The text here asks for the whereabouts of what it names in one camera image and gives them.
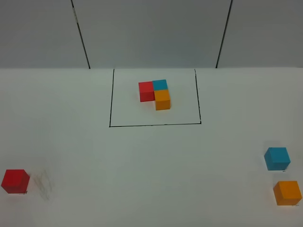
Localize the orange template cube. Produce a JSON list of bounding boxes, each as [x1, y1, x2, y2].
[[154, 89, 171, 111]]

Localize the red template cube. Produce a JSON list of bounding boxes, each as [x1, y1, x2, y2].
[[138, 81, 155, 102]]

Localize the blue template cube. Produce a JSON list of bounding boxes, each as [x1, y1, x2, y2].
[[152, 79, 168, 91]]

